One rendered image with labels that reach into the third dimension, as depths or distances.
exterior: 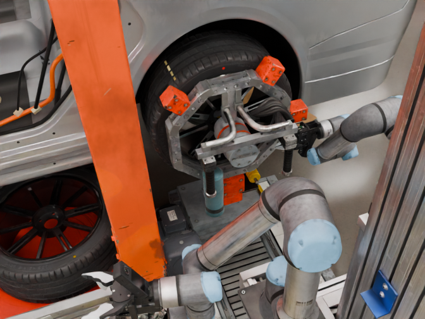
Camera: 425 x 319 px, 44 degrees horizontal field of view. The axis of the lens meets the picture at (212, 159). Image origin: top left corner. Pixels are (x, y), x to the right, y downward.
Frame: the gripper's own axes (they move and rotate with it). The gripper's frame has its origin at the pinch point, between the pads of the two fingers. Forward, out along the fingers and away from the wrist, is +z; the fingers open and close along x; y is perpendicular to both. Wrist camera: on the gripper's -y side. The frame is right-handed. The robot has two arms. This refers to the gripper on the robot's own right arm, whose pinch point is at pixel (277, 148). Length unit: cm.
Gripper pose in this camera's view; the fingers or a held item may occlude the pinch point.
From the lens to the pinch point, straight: 225.6
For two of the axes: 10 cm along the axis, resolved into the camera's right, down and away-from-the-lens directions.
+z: -9.3, 3.0, -2.0
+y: -1.2, -7.8, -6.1
